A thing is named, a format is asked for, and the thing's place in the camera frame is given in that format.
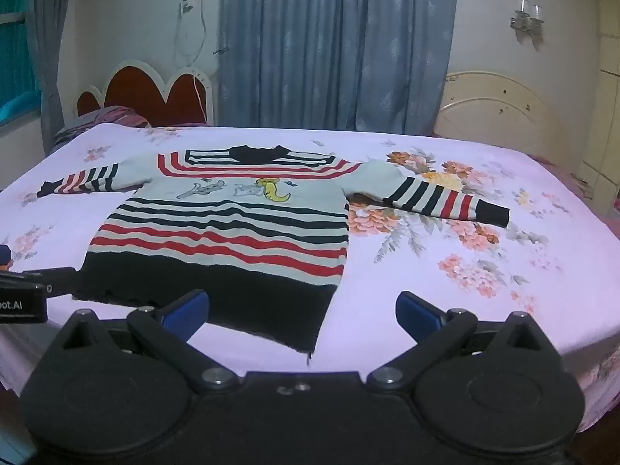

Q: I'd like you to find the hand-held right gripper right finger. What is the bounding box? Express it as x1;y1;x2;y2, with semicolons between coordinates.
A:
367;291;563;394

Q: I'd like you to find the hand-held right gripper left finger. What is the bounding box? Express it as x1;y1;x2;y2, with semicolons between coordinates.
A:
51;289;239;394

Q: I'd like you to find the striped knit sweater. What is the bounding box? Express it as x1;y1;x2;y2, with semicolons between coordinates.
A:
36;144;511;355

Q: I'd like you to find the floral bed sheet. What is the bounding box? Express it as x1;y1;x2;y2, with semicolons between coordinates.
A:
0;123;620;433

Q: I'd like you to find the striped purple pillow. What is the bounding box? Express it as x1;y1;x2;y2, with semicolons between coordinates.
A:
52;105;152;150

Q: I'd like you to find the pink blanket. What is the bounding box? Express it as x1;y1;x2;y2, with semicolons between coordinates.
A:
525;152;594;200

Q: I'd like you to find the red heart-shaped headboard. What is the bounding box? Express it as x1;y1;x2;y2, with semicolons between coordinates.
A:
72;59;217;129

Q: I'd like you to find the grey side curtain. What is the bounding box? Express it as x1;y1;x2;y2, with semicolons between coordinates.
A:
25;0;79;157

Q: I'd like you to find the teal window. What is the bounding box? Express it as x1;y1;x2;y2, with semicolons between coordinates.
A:
0;0;43;127

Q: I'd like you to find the cream arched headboard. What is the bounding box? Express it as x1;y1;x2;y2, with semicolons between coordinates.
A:
432;70;571;166

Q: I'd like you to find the cream wardrobe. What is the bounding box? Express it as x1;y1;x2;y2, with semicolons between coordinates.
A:
578;0;620;226

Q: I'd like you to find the blue-grey patterned curtain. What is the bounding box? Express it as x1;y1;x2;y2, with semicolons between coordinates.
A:
217;0;459;136

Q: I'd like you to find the white hanging cable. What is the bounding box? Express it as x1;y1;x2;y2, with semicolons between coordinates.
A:
175;0;207;118

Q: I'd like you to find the glass wall lamp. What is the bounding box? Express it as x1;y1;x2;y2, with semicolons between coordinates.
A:
508;0;546;43

